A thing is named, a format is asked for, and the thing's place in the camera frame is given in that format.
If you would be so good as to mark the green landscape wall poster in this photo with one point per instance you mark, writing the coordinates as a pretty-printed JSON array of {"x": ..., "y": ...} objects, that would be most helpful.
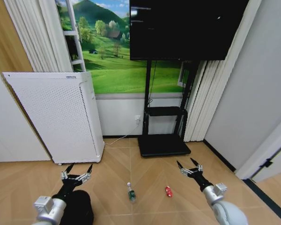
[{"x": 112, "y": 75}]

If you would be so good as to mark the white door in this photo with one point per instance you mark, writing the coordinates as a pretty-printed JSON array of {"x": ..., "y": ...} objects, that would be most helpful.
[{"x": 278, "y": 161}]

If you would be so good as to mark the crushed red can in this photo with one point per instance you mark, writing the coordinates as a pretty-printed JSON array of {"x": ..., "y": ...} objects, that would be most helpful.
[{"x": 169, "y": 191}]

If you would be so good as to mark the black television screen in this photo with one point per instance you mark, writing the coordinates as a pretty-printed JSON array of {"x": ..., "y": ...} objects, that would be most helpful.
[{"x": 182, "y": 28}]

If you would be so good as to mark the black door hinge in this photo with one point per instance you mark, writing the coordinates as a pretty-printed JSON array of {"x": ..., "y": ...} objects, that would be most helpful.
[{"x": 266, "y": 163}]

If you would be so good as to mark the clear bottle with green label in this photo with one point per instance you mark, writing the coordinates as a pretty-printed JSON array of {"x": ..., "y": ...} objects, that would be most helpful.
[{"x": 131, "y": 195}]

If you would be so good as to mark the white air purifier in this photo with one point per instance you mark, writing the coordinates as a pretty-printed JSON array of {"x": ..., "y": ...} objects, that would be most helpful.
[{"x": 56, "y": 117}]

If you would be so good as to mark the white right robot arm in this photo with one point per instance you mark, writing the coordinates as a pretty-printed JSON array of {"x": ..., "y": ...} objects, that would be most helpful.
[{"x": 224, "y": 211}]

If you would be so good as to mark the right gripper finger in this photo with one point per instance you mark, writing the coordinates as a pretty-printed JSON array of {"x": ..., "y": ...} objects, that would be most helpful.
[
  {"x": 183, "y": 170},
  {"x": 199, "y": 167}
]

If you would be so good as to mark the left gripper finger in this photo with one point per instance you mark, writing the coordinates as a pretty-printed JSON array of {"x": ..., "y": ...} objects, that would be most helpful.
[
  {"x": 66, "y": 174},
  {"x": 87, "y": 177}
]

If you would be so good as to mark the white wall socket with plug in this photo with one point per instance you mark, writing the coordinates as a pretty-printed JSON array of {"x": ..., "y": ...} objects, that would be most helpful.
[{"x": 137, "y": 119}]

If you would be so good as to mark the black television stand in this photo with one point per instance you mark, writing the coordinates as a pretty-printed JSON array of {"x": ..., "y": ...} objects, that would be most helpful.
[{"x": 164, "y": 146}]

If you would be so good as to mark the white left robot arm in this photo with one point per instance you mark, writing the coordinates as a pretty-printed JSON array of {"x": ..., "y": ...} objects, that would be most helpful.
[{"x": 49, "y": 209}]

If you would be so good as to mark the white pleated curtain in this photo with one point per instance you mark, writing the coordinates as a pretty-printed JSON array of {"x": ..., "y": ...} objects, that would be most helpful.
[
  {"x": 201, "y": 105},
  {"x": 37, "y": 35}
]

